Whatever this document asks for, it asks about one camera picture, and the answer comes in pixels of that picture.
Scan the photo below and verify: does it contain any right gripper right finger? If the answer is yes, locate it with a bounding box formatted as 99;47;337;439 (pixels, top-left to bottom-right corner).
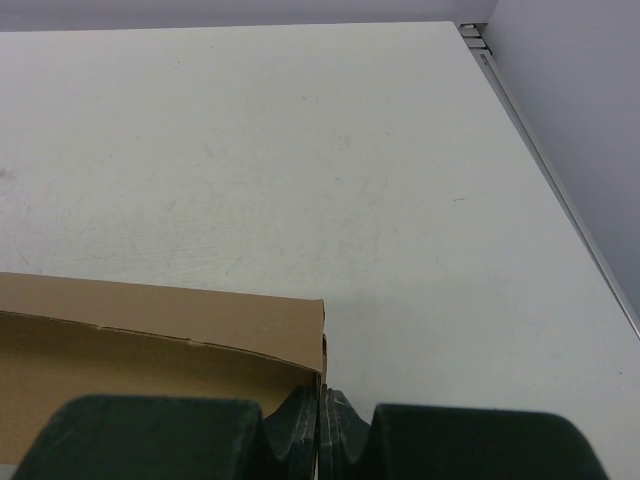
318;388;603;479

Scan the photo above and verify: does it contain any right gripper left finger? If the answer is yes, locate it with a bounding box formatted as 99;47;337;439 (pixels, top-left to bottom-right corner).
13;386;319;479

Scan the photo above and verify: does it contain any brown cardboard box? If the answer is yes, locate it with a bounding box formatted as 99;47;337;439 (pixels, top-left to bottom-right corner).
1;273;326;470

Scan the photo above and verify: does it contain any right aluminium side rail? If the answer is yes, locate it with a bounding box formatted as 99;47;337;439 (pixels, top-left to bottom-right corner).
457;23;639;337

